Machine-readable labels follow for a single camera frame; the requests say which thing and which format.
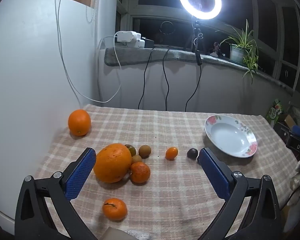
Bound brown cardboard box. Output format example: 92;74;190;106
284;114;297;128

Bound short white cable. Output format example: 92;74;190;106
98;36;116;100

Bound brown kiwi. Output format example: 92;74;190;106
138;145;152;158

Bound white refrigerator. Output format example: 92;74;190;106
0;0;101;222

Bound white chargers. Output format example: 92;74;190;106
114;31;145;48

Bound green printed box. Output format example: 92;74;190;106
266;99;285;126

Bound white floral plate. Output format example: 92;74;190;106
204;114;258;158

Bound white bead string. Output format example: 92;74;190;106
86;0;100;23

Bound black ring light cable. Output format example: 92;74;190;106
184;64;202;112

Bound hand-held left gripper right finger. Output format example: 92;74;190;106
197;147;282;240

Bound orange mandarin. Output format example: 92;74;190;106
129;162;151;183
102;198;128;221

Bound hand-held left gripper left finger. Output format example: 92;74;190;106
14;147;98;240

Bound window frame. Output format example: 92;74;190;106
117;0;300;90

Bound long white cable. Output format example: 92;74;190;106
55;0;122;103

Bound medium orange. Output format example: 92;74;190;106
68;109;92;137

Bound black tripod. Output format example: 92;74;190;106
191;19;204;53

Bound plaid tablecloth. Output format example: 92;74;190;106
34;104;300;240

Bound potted spider plant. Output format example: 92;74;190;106
216;19;262;84

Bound small orange kumquat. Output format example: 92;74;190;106
165;147;178;160

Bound green-brown round fruit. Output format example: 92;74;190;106
125;144;137;156

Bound large orange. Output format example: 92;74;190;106
93;143;132;183

